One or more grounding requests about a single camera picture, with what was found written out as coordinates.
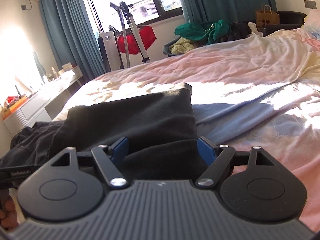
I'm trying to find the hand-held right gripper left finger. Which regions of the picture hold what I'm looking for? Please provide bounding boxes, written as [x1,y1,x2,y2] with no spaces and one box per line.
[50,136,130,188]

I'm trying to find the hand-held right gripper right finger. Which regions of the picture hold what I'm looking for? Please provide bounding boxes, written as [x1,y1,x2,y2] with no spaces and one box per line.
[195,136,277,188]

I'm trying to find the black ripped jeans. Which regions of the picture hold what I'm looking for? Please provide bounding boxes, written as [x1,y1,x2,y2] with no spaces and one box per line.
[10,121,72,167]

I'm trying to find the dark grey garment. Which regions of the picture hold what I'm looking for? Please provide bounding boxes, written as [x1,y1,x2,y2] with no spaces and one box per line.
[49,82,209,180]

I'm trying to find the dark clothes heap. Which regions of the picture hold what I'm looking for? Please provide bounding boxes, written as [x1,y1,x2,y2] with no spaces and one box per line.
[220,22,251,42]

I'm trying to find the person's left hand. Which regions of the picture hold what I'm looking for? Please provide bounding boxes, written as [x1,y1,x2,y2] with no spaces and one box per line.
[0,195,19,230]

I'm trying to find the orange tray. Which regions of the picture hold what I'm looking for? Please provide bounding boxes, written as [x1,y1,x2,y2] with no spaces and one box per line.
[2,97,27,119]

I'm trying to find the white dressing table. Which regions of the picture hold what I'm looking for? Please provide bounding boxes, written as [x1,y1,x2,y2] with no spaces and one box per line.
[3,65,83,134]

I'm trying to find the folded ironing board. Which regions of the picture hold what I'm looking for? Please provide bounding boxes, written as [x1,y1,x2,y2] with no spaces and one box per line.
[98,31,124,72]

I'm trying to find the pastel bed blanket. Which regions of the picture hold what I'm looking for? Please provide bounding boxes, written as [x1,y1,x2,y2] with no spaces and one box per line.
[54,27,320,233]

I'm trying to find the wavy mirror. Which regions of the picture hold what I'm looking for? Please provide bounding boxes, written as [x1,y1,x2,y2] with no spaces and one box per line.
[32,51,47,81]

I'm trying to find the green garment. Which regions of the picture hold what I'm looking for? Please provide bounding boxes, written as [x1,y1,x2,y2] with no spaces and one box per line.
[174,19,232,45]

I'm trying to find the white cloth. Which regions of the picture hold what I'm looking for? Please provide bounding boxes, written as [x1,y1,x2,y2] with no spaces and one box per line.
[247,22,263,34]

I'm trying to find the brown paper bag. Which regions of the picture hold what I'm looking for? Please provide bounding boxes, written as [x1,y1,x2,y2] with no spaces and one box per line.
[255,3,280,28]

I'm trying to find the black armchair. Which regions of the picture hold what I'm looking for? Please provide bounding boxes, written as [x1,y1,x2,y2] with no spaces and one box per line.
[262,11,308,37]

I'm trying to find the pastel pillow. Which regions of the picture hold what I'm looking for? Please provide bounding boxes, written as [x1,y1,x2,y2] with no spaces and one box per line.
[301,9,320,42]

